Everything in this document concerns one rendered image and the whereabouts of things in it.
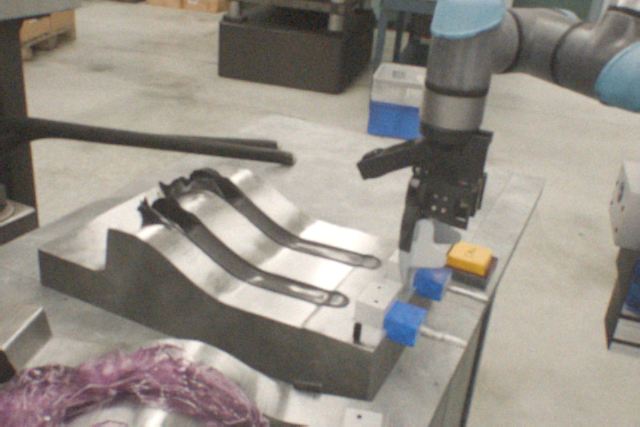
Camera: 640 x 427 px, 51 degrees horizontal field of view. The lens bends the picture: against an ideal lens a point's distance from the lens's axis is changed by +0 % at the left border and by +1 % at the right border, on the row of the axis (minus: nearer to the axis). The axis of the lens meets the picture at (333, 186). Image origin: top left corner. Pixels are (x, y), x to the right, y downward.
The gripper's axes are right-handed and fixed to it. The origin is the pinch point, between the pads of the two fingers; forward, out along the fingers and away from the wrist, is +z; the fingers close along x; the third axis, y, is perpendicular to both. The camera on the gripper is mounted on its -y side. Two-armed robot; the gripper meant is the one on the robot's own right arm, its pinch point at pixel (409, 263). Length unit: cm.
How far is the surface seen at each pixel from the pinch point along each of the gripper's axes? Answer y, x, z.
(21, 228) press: -69, -3, 15
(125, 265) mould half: -32.3, -17.8, 2.4
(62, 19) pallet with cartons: -391, 321, 72
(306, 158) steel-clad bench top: -39, 48, 11
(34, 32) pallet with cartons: -377, 281, 74
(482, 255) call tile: 6.1, 20.8, 6.9
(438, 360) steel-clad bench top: 6.8, -3.6, 10.7
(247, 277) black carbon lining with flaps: -18.2, -11.0, 2.9
